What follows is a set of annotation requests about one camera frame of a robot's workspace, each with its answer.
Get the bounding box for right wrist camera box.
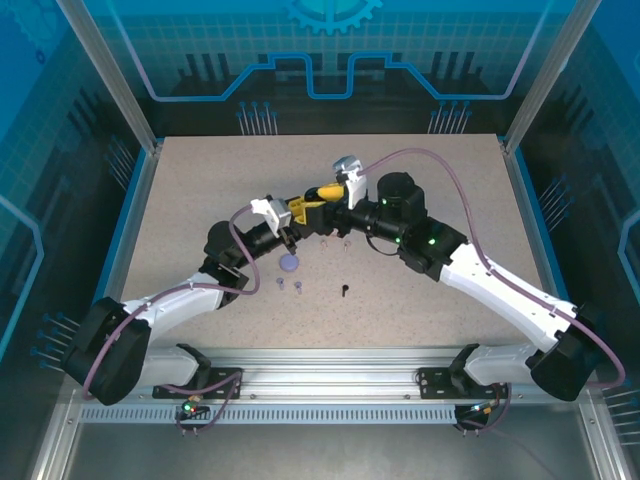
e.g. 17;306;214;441
332;155;370;210

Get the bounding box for blue table edge strip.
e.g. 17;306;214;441
512;149;592;365
73;148;152;365

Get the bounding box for aluminium corner post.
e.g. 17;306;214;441
53;0;165;155
501;0;609;155

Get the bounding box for wide aluminium mounting rail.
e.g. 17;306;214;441
64;347;601;401

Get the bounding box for slotted grey cable duct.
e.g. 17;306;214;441
79;405;459;425

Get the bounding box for aluminium table side rail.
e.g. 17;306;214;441
501;142;581;364
82;142;162;364

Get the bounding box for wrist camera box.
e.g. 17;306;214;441
248;196;293;237
332;155;370;210

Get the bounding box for aluminium frame beam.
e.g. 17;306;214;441
27;389;84;480
579;394;634;480

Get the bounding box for grey metal shelf panel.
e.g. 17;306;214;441
64;422;601;480

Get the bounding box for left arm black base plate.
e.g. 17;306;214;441
152;366;244;400

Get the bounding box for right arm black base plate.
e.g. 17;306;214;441
416;367;510;400

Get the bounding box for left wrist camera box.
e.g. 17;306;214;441
248;196;293;237

